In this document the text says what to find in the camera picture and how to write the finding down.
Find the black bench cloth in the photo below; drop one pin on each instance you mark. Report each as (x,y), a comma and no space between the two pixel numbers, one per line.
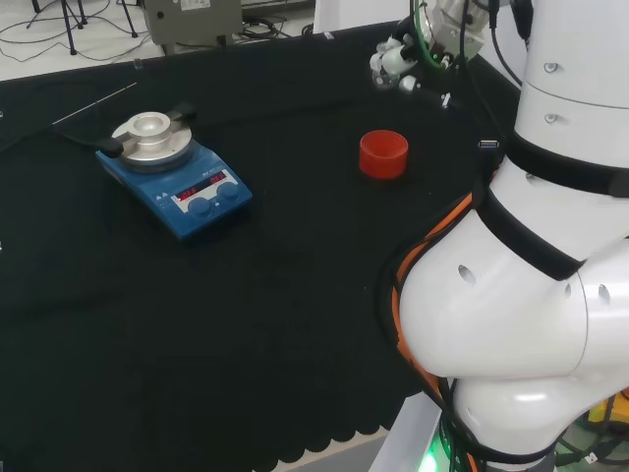
(221,319)

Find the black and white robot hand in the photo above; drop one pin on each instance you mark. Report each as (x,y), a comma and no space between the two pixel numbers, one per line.
(422,46)

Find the thin glass rod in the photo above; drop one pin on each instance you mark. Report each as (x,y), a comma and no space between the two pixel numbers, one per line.
(96,102)

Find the blue plug connector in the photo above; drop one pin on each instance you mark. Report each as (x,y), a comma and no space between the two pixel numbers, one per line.
(489,143)

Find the grey equipment box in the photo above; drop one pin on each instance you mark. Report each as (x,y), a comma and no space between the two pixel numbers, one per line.
(191,22)

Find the clear glass round-bottom flask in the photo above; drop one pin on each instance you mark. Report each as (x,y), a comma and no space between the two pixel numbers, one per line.
(381,78)

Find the black tripod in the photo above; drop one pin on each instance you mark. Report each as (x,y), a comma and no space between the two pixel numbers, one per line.
(130,19)
(69,24)

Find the heater with blue base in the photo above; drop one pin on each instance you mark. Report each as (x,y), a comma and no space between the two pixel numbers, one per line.
(196,189)

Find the yellow stop button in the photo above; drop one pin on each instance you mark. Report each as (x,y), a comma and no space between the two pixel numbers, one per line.
(602,412)

